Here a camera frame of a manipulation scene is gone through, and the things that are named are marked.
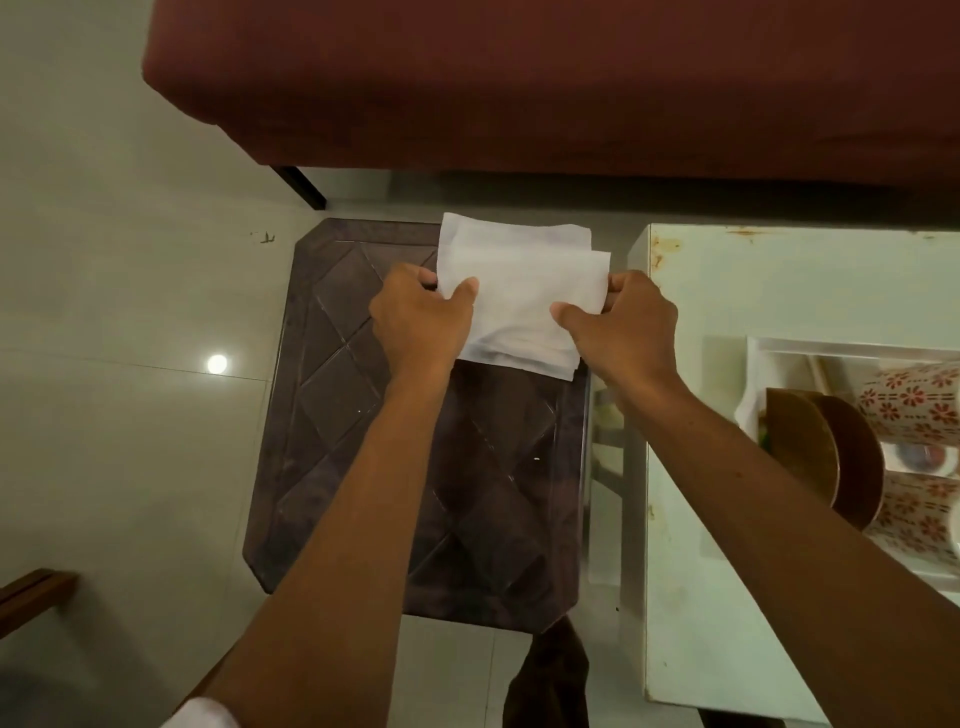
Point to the person's white shirt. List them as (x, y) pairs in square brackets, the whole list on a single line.
[(199, 716)]

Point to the wooden napkin holder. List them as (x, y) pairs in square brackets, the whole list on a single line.
[(802, 450)]

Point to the person's right forearm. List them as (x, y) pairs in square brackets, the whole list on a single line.
[(787, 540)]

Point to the floral mug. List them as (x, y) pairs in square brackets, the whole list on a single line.
[(915, 405), (915, 517)]

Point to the brown wooden chair frame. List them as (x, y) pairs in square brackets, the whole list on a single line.
[(34, 600)]

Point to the person's left hand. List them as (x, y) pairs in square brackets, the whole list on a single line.
[(420, 330)]

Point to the person's dark trousers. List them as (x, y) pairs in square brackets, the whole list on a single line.
[(547, 682)]

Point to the dark brown plastic stool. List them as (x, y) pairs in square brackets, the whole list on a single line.
[(337, 420)]

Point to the white paper napkins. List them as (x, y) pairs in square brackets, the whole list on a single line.
[(517, 300)]

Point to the person's left forearm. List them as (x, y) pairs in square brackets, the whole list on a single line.
[(337, 562)]

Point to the red fabric sofa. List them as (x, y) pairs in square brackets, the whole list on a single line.
[(525, 82)]

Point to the white printed tray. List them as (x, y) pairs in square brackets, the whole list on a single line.
[(787, 367)]

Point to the person's right hand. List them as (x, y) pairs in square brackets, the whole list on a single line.
[(630, 337)]

